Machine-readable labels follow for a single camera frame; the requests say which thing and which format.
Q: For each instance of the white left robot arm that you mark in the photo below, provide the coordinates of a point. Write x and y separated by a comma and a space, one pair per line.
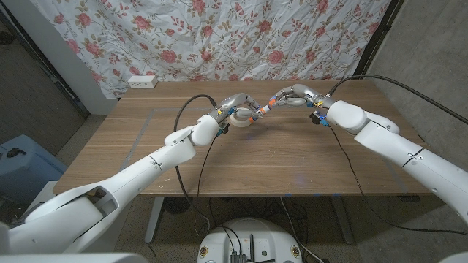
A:
139, 171

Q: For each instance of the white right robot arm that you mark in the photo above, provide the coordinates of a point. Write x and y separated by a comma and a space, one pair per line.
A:
395, 146

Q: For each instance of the white table leg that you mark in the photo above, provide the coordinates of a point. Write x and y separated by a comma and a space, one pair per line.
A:
153, 219

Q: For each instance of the blue plastic bin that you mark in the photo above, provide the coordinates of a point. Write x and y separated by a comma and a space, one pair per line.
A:
29, 164

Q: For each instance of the white robot chest cover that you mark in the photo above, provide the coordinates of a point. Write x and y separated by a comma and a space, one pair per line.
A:
73, 258

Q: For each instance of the beige masking tape roll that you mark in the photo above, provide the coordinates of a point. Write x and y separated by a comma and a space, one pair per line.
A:
239, 123

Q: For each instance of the white power strip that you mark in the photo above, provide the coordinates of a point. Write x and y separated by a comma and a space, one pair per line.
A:
142, 82

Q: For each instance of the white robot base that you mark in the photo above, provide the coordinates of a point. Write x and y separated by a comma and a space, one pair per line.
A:
252, 233

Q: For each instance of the floral backdrop cloth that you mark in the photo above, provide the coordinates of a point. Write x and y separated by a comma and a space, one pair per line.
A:
219, 40

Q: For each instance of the black metal rail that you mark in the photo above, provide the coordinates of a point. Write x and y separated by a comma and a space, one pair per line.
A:
43, 60

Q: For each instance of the black backdrop stand pole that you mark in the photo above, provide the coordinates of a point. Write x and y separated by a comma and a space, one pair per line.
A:
376, 40

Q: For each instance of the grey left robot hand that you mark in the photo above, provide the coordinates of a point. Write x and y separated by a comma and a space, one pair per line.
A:
234, 102

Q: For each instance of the black round floor fan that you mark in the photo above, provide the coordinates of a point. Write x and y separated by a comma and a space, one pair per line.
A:
172, 206

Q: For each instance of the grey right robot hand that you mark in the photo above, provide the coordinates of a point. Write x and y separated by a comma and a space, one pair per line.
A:
303, 93

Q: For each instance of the orange and white glue stick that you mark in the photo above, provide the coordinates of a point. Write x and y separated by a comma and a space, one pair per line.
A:
266, 108

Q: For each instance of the grey table leg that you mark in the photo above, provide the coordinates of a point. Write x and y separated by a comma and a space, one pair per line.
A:
343, 223

